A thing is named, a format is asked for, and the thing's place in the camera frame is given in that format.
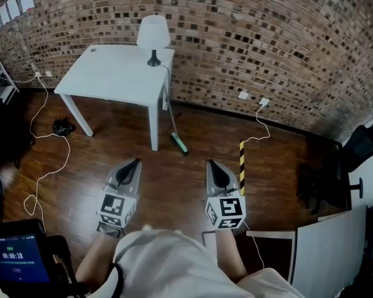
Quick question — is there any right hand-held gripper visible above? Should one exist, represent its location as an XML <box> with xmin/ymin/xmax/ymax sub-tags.
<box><xmin>204</xmin><ymin>160</ymin><xmax>247</xmax><ymax>230</ymax></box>

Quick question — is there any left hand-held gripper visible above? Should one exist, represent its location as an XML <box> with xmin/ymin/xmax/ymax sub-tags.
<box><xmin>96</xmin><ymin>158</ymin><xmax>143</xmax><ymax>229</ymax></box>

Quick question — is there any teal broom with grey handle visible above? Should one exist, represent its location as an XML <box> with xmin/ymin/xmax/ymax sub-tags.
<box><xmin>166</xmin><ymin>94</ymin><xmax>189</xmax><ymax>155</ymax></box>

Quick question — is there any person's right forearm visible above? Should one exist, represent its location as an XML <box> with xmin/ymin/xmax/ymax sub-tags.
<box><xmin>214</xmin><ymin>228</ymin><xmax>248</xmax><ymax>284</ymax></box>

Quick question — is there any person's left forearm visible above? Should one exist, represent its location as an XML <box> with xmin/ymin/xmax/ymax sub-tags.
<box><xmin>76</xmin><ymin>233</ymin><xmax>119</xmax><ymax>287</ymax></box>

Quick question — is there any yellow black striped floor tape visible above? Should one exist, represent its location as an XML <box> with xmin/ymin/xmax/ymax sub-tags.
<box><xmin>239</xmin><ymin>140</ymin><xmax>247</xmax><ymax>197</ymax></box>

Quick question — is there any black plastic bag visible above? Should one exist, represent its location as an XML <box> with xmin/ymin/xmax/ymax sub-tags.
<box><xmin>52</xmin><ymin>118</ymin><xmax>77</xmax><ymax>136</ymax></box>

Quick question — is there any person's white shirt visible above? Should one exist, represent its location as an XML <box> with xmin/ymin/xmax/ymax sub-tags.
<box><xmin>90</xmin><ymin>228</ymin><xmax>305</xmax><ymax>298</ymax></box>

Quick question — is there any white square table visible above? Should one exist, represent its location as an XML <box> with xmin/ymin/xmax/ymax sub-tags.
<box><xmin>53</xmin><ymin>44</ymin><xmax>175</xmax><ymax>152</ymax></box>

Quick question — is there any black office chair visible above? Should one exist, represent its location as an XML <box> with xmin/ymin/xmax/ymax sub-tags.
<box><xmin>297</xmin><ymin>119</ymin><xmax>373</xmax><ymax>215</ymax></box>
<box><xmin>0</xmin><ymin>101</ymin><xmax>35</xmax><ymax>167</ymax></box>

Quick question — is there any grey flat board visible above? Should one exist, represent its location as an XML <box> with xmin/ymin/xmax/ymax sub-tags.
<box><xmin>290</xmin><ymin>205</ymin><xmax>368</xmax><ymax>295</ymax></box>

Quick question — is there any black tablet with blue screen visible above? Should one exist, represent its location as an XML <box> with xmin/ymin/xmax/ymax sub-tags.
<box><xmin>0</xmin><ymin>218</ymin><xmax>52</xmax><ymax>293</ymax></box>

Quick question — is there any white table lamp black base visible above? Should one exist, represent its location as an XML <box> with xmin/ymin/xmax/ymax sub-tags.
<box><xmin>136</xmin><ymin>15</ymin><xmax>171</xmax><ymax>67</ymax></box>

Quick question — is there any white metal shelf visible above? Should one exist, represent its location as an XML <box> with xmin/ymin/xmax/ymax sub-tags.
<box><xmin>0</xmin><ymin>34</ymin><xmax>20</xmax><ymax>105</ymax></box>

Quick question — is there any black wrist strap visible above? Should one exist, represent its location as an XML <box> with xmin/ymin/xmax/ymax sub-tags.
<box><xmin>96</xmin><ymin>222</ymin><xmax>122</xmax><ymax>238</ymax></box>

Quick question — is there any long white floor cable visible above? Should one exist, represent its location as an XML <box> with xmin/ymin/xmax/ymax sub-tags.
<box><xmin>23</xmin><ymin>73</ymin><xmax>71</xmax><ymax>234</ymax></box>

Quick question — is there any white charging cable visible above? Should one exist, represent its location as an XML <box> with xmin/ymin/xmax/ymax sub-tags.
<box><xmin>242</xmin><ymin>99</ymin><xmax>271</xmax><ymax>269</ymax></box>

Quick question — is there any white furniture frame bar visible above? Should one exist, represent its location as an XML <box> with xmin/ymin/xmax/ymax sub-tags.
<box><xmin>246</xmin><ymin>230</ymin><xmax>296</xmax><ymax>239</ymax></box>

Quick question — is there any black device mount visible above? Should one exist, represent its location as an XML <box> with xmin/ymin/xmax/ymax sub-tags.
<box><xmin>46</xmin><ymin>234</ymin><xmax>91</xmax><ymax>298</ymax></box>

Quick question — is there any black shoulder strap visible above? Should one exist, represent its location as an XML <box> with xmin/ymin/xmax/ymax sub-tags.
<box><xmin>110</xmin><ymin>262</ymin><xmax>124</xmax><ymax>298</ymax></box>

